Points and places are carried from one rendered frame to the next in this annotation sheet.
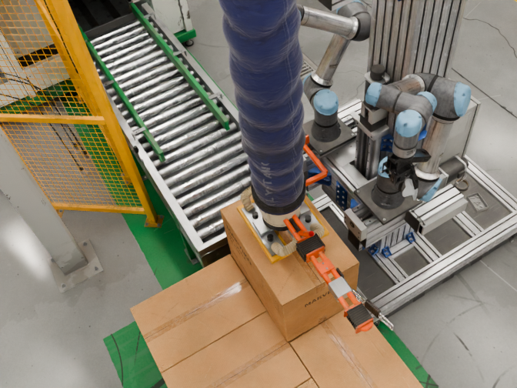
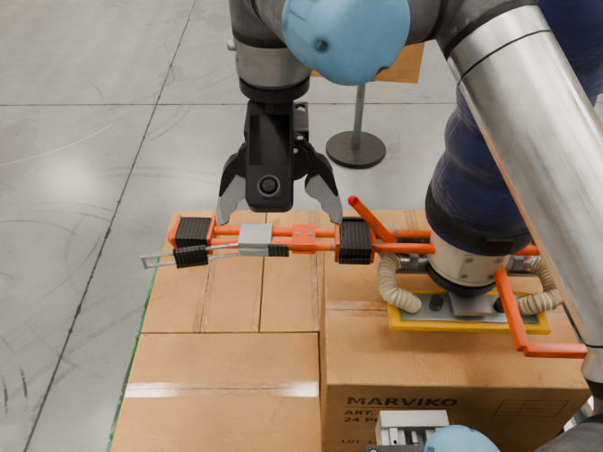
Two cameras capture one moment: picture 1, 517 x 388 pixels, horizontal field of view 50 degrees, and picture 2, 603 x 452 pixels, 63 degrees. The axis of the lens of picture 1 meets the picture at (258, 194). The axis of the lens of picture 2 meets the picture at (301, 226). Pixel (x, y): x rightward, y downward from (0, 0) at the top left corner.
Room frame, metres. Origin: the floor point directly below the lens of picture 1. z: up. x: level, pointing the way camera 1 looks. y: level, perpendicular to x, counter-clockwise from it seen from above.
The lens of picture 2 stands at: (1.36, -0.89, 1.96)
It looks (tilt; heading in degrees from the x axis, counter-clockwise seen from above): 45 degrees down; 113
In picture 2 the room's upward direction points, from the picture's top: straight up
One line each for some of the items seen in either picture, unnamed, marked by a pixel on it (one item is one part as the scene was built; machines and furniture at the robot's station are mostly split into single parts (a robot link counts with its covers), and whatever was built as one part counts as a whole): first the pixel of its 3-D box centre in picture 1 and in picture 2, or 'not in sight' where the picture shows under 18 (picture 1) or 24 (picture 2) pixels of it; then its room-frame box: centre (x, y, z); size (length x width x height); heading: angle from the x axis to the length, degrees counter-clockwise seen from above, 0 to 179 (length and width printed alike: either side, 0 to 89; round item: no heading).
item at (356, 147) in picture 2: not in sight; (359, 109); (0.64, 1.70, 0.31); 0.40 x 0.40 x 0.62
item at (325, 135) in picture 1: (325, 124); not in sight; (1.93, -0.39, 1.09); 0.15 x 0.15 x 0.10
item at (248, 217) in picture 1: (262, 228); not in sight; (1.38, 0.00, 1.08); 0.34 x 0.10 x 0.05; 21
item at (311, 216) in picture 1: (300, 209); (467, 307); (1.44, -0.17, 1.08); 0.34 x 0.10 x 0.05; 21
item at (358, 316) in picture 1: (358, 317); (195, 234); (0.85, -0.30, 1.18); 0.08 x 0.07 x 0.05; 21
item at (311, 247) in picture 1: (310, 247); (353, 239); (1.18, -0.18, 1.18); 0.10 x 0.08 x 0.06; 111
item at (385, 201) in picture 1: (388, 188); not in sight; (1.47, -0.58, 1.09); 0.15 x 0.15 x 0.10
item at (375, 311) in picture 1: (363, 297); (216, 256); (0.92, -0.33, 1.18); 0.31 x 0.03 x 0.05; 34
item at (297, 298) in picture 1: (288, 256); (430, 352); (1.41, -0.10, 0.74); 0.60 x 0.40 x 0.40; 22
